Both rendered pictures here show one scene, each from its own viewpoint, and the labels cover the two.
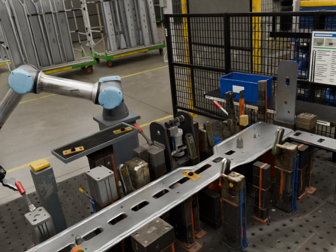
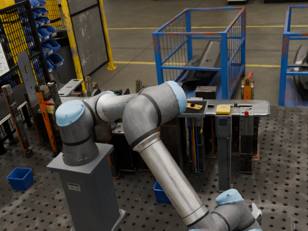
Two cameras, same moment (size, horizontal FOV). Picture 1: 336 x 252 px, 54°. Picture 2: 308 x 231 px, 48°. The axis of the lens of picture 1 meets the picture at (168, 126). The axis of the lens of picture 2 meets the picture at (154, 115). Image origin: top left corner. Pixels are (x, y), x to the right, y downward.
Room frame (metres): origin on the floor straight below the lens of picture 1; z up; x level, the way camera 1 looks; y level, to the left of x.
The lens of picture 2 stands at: (2.15, 1.49, 1.88)
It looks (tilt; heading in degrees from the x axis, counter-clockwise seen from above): 28 degrees down; 237
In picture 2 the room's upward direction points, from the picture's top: 7 degrees counter-clockwise
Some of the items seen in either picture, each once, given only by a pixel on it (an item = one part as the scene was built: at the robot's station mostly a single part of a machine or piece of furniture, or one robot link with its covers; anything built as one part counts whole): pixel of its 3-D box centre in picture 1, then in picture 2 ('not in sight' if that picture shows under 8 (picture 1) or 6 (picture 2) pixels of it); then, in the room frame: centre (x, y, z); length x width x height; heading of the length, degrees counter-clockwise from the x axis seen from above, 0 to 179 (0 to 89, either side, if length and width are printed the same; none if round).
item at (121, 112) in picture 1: (114, 107); (78, 145); (1.76, 0.29, 1.15); 0.15 x 0.15 x 0.10
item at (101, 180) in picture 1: (108, 214); (195, 135); (1.12, 0.28, 0.90); 0.13 x 0.10 x 0.41; 40
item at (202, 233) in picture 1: (190, 204); not in sight; (1.21, -0.07, 0.84); 0.13 x 0.05 x 0.29; 40
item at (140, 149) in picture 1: (145, 186); not in sight; (1.30, 0.14, 0.90); 0.05 x 0.05 x 0.40; 40
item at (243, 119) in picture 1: (244, 145); (55, 130); (1.64, -0.42, 0.88); 0.04 x 0.04 x 0.36; 40
